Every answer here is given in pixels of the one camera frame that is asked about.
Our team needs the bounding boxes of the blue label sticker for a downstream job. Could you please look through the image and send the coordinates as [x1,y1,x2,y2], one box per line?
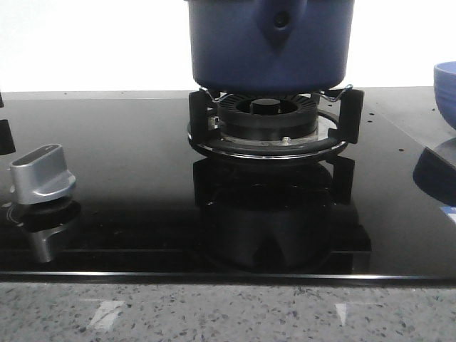
[440,206,456,225]

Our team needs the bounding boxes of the silver stove knob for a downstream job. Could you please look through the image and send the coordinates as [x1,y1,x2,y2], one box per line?
[9,144,76,205]

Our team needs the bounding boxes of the blue ceramic bowl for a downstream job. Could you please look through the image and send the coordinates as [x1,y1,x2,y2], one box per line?
[433,61,455,129]

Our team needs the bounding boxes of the black glass gas cooktop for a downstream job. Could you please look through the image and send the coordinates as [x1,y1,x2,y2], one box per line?
[1,88,455,286]

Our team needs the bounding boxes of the black pot support grate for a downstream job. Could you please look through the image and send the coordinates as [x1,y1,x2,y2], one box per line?
[188,85,364,162]

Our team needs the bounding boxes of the blue cooking pot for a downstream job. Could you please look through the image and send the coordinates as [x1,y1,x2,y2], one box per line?
[187,0,355,95]

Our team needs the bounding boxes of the black gas burner head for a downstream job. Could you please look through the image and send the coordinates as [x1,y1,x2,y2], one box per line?
[217,94,318,141]

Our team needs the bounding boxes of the left black pot support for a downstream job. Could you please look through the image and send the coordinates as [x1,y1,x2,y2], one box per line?
[0,90,16,156]

